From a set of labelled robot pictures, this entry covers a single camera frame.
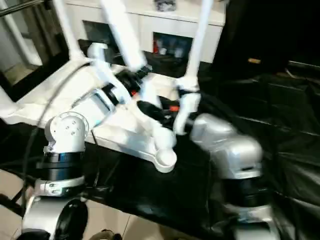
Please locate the white plastic table leg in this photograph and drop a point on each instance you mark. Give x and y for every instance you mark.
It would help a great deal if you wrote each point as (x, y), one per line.
(67, 30)
(125, 32)
(197, 45)
(6, 105)

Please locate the white plastic table top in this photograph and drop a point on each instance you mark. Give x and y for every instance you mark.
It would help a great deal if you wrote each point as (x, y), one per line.
(32, 105)

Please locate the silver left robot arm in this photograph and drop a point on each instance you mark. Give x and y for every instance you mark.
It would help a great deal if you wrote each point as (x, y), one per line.
(67, 130)

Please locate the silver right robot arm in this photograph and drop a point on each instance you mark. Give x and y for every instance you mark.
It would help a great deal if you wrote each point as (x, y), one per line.
(230, 150)

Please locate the red and white bottle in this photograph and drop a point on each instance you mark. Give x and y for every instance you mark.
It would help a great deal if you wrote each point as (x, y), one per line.
(155, 46)

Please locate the white sideboard cabinet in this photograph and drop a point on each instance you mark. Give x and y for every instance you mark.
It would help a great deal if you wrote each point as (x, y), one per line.
(175, 20)

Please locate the black plastic mat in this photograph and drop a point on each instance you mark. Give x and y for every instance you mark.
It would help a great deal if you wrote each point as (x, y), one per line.
(250, 95)

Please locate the clear bag of dark items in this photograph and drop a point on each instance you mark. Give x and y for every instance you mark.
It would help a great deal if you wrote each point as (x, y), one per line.
(165, 5)

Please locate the grey brown curtain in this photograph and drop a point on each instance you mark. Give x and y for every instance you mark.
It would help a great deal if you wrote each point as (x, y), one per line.
(47, 35)

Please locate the small yellow label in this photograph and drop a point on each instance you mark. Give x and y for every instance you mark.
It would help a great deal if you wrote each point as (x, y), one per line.
(253, 60)

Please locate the grey metal pole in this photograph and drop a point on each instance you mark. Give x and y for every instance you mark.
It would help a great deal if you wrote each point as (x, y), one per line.
(22, 7)

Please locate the grey flat bar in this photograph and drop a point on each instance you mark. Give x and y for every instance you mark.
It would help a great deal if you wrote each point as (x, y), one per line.
(303, 64)

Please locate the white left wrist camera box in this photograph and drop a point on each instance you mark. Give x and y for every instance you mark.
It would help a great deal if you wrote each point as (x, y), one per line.
(100, 60)

